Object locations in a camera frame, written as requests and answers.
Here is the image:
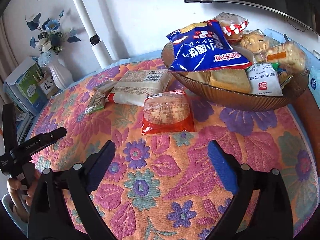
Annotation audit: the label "small green snack bar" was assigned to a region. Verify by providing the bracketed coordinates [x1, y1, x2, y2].
[85, 94, 105, 114]

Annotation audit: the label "small brown snack bar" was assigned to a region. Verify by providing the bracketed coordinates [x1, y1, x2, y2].
[93, 80, 118, 98]

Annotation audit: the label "clear bread package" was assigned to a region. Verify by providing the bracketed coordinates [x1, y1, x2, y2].
[106, 69, 172, 107]

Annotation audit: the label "white green snack packet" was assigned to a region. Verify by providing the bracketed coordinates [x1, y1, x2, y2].
[246, 63, 283, 96]

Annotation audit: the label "red round cake packet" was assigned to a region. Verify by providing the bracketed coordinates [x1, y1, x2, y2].
[142, 89, 195, 135]

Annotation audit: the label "amber ribbed glass bowl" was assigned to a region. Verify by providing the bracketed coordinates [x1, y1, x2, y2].
[161, 39, 309, 112]

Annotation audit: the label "orange cake package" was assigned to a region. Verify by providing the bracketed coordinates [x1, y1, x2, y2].
[265, 41, 306, 73]

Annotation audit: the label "clear cookie bag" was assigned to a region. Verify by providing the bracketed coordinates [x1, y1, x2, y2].
[240, 29, 270, 54]

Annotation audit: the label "blue snack chip bag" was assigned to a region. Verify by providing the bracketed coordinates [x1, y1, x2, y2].
[167, 20, 252, 72]

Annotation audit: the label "red striped bread bag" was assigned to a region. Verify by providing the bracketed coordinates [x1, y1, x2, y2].
[214, 12, 248, 43]

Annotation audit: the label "toast bread slice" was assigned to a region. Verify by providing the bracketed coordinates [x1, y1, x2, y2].
[209, 68, 251, 94]

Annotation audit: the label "person left hand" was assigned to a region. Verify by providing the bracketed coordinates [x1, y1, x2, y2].
[7, 169, 41, 222]

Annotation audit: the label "stack of books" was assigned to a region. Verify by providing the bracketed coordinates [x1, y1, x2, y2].
[16, 112, 34, 144]

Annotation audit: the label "blue green book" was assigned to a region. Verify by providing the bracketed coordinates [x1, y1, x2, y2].
[4, 57, 48, 116]

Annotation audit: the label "white ribbed vase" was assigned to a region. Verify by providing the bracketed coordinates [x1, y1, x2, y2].
[47, 54, 74, 90]

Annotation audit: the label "floral woven tablecloth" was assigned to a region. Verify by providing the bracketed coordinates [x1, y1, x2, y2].
[27, 58, 313, 240]

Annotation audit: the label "blue artificial flowers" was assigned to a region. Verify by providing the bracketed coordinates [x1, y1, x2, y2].
[25, 10, 81, 68]

